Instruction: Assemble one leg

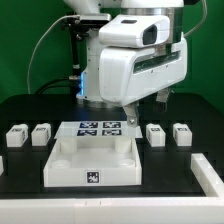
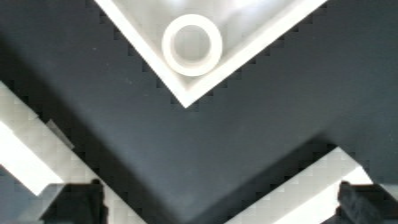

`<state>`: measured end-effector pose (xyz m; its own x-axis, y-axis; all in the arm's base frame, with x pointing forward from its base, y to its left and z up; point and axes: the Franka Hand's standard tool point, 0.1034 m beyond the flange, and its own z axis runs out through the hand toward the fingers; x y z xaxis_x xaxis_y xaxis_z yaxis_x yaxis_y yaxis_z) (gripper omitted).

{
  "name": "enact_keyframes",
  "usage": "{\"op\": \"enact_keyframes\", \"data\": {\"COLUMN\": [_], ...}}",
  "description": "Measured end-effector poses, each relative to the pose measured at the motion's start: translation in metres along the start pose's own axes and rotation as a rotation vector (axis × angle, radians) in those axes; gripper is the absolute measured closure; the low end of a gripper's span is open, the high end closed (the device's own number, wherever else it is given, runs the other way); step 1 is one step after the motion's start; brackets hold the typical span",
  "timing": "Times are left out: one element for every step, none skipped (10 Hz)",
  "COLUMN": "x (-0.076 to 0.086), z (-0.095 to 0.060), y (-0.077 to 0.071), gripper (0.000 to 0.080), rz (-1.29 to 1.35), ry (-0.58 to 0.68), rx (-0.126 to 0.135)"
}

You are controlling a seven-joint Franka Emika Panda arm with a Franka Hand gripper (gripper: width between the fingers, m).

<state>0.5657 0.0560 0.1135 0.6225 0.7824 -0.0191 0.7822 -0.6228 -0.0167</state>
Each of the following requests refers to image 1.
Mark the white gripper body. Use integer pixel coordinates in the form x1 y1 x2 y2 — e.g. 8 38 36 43
99 38 187 107

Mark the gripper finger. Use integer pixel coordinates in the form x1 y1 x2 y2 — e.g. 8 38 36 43
156 87 171 113
123 103 139 127

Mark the white square tabletop tray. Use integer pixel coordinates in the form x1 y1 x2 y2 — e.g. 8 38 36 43
43 136 142 187

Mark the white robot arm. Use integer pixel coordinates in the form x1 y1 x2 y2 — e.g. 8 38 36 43
63 0 187 127

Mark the white tag sheet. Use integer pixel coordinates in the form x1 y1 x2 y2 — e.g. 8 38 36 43
55 121 142 139

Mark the white L-shaped fence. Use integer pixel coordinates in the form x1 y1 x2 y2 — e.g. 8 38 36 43
0 154 224 224

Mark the white block at left edge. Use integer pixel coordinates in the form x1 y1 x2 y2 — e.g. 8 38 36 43
0 156 4 176

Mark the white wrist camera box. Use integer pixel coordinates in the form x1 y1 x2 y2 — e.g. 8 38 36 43
99 14 182 48

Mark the black cable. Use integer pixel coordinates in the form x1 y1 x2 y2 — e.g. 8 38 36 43
35 77 81 96

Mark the black camera on stand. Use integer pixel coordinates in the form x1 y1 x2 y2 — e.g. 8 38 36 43
62 13 111 104

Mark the white cable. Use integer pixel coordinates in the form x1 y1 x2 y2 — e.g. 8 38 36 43
26 14 81 95

